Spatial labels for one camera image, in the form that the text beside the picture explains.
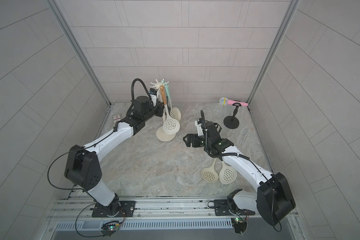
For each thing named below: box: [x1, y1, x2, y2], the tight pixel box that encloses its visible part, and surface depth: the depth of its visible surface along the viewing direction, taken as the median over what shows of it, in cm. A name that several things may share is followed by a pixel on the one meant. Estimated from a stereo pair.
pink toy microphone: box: [219, 97, 249, 107], surface depth 91 cm
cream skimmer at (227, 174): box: [219, 160, 237, 185], surface depth 82 cm
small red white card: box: [112, 114, 121, 122], surface depth 107 cm
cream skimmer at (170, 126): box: [159, 85, 180, 135], surface depth 91 cm
